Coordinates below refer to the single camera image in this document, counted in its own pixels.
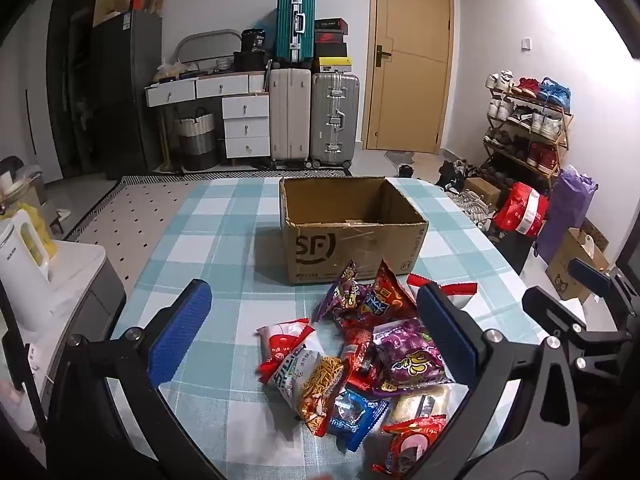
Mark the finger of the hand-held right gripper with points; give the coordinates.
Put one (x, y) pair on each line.
(590, 275)
(550, 310)

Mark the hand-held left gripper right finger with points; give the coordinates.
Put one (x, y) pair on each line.
(445, 335)

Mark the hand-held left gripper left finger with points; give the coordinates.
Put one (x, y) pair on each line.
(180, 330)

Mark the large purple snack packet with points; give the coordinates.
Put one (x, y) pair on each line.
(405, 355)

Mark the red white-edged snack packet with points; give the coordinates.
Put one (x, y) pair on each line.
(455, 290)

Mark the red chips bag blue logo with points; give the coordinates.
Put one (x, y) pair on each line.
(390, 295)

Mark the pale yellow snack packet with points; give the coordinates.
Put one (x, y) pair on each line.
(415, 405)

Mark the red white snack packet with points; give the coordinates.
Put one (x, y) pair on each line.
(282, 342)

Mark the small purple snack packet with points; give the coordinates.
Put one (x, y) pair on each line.
(340, 295)

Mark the red pink snack packet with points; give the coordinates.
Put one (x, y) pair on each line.
(410, 445)

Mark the blue snack packet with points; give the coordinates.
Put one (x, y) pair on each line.
(352, 412)

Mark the brown cardboard box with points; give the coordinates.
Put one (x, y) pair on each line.
(345, 250)

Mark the white orange noodle snack packet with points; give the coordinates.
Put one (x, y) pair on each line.
(310, 385)

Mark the purple gift bag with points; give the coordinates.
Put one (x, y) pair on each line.
(567, 215)

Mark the red gift bag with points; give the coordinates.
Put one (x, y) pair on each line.
(520, 210)

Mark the white-topped side cabinet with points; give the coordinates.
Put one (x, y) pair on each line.
(75, 280)

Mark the white dotted rug black border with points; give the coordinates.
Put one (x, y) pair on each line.
(115, 230)

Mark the pile of dark shoes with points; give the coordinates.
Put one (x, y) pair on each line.
(465, 200)

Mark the wooden shoe rack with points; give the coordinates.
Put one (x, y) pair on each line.
(565, 125)

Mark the white electric kettle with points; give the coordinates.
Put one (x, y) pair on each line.
(22, 280)

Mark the white grey woven basket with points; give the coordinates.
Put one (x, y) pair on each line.
(195, 140)

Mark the beige round bowl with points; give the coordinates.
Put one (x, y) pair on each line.
(17, 195)

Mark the grey chair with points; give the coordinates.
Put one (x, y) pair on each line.
(25, 185)

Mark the white desk with drawers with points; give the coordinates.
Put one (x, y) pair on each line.
(245, 125)

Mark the dark grey refrigerator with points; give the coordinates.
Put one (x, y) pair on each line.
(125, 100)

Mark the beige hard suitcase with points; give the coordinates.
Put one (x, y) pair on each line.
(290, 115)

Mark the silver hard suitcase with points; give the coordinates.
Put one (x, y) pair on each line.
(334, 120)

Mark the wooden door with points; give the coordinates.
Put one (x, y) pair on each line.
(410, 85)

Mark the yellow plastic bag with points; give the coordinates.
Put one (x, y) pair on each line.
(167, 72)

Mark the tall dark glass cabinet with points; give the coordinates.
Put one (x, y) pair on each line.
(70, 85)

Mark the small white basket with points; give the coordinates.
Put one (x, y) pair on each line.
(225, 65)

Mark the black yellow shoebox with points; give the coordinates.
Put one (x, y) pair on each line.
(334, 65)

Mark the black packet white print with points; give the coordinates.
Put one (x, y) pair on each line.
(252, 40)

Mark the plain black shoebox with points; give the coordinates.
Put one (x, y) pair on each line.
(330, 50)

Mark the black red shoebox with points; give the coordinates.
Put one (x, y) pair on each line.
(330, 36)

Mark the teal hard suitcase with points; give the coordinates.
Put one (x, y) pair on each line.
(295, 25)

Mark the black shoebox white label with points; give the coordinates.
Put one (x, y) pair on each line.
(330, 24)

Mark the white wall switch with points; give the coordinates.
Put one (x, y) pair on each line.
(525, 43)

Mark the grey arched frame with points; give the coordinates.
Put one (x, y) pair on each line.
(205, 37)

